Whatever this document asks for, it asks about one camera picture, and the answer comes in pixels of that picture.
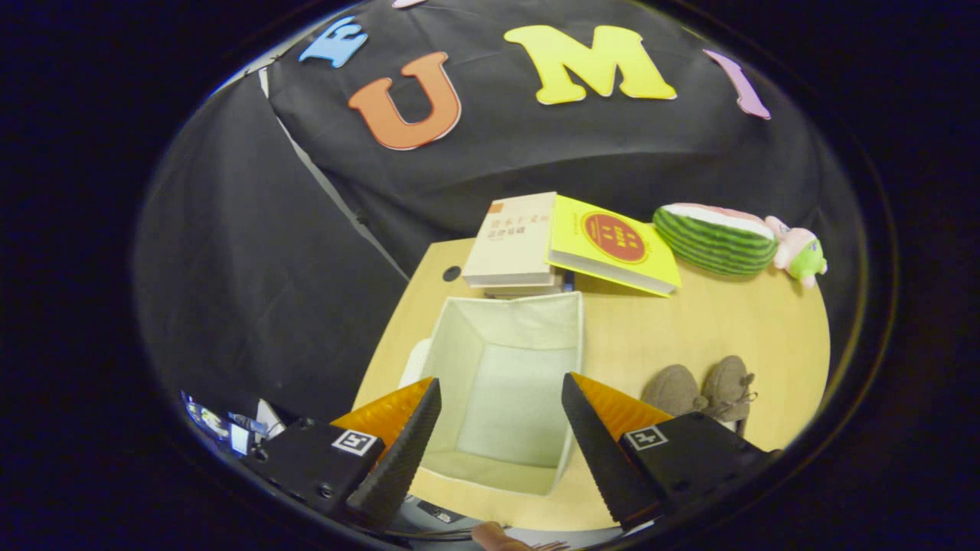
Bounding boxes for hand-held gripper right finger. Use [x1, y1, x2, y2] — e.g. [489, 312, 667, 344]
[561, 373, 782, 533]

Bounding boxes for pink and green plush toy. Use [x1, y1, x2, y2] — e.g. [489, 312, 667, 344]
[766, 216, 829, 289]

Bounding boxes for watermelon slice plush toy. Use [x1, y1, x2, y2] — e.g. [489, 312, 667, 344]
[652, 203, 780, 276]

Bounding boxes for yellow book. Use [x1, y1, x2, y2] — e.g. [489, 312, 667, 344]
[546, 194, 682, 298]

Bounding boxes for beige book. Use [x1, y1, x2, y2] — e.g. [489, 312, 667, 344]
[462, 191, 558, 290]

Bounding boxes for white and blue papers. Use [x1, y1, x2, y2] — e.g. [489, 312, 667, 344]
[181, 392, 288, 458]

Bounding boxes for brown fuzzy shoe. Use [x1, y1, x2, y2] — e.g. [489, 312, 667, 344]
[701, 355, 759, 437]
[642, 364, 709, 418]

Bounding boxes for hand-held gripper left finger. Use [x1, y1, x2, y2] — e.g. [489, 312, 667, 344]
[245, 377, 443, 530]

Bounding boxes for white fabric storage box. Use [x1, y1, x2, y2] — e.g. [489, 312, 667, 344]
[398, 291, 586, 497]

